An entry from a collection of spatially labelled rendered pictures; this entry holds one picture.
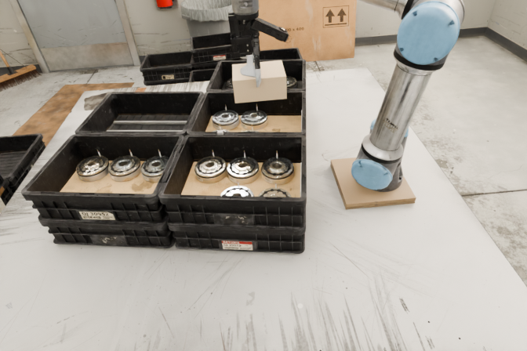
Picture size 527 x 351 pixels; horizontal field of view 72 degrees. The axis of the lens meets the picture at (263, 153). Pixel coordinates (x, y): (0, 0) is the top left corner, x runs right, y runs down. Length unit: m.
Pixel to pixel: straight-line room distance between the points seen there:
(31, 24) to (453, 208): 4.19
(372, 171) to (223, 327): 0.57
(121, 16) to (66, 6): 0.54
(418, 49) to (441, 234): 0.61
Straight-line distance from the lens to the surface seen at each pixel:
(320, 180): 1.34
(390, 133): 1.01
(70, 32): 4.46
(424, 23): 0.86
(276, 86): 1.11
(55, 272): 1.28
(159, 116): 1.57
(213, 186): 1.15
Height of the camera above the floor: 1.59
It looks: 37 degrees down
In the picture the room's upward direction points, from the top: 4 degrees counter-clockwise
